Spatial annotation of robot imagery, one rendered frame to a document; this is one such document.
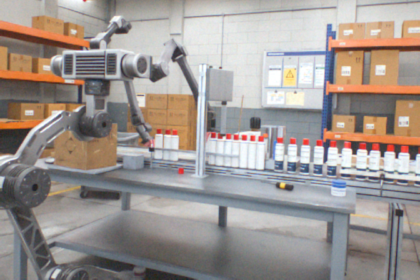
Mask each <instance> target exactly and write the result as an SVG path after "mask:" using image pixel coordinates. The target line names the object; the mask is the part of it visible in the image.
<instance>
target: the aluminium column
mask: <svg viewBox="0 0 420 280"><path fill-rule="evenodd" d="M207 68H209V65H208V64H199V72H206V69H207ZM198 92H201V93H205V92H206V76H199V88H198ZM207 111H208V101H206V97H205V96H203V97H202V96H199V97H198V105H197V139H196V173H195V176H204V175H205V160H206V128H207Z"/></svg>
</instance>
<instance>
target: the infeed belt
mask: <svg viewBox="0 0 420 280"><path fill-rule="evenodd" d="M144 159H151V157H144ZM152 160H157V161H165V160H163V158H162V159H154V157H153V158H152ZM168 162H174V163H186V164H196V162H193V161H181V160H178V161H168ZM205 166H215V165H209V164H208V163H205ZM215 167H222V168H233V167H224V166H215ZM233 169H242V168H239V167H238V168H233ZM244 170H251V171H260V170H256V169H248V168H246V169H244ZM262 172H269V173H280V174H289V173H287V171H283V172H274V170H271V169H264V170H262ZM291 175H298V176H309V177H315V178H327V179H337V180H338V176H336V178H330V177H327V176H326V175H322V176H313V174H309V175H302V174H300V172H296V173H295V174H291Z"/></svg>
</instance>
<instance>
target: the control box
mask: <svg viewBox="0 0 420 280"><path fill-rule="evenodd" d="M233 76H234V71H233V70H227V69H214V68H207V69H206V96H205V97H206V101H227V102H232V101H233Z"/></svg>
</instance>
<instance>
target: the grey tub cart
mask: <svg viewBox="0 0 420 280"><path fill-rule="evenodd" d="M139 137H140V135H139V134H138V133H131V132H117V144H125V145H133V146H138V141H139ZM81 190H82V192H81V193H80V197H81V198H82V199H85V198H87V196H88V191H89V190H90V191H110V192H114V193H116V197H117V199H119V198H120V196H121V195H120V191H115V190H110V189H103V188H98V187H89V186H82V185H81Z"/></svg>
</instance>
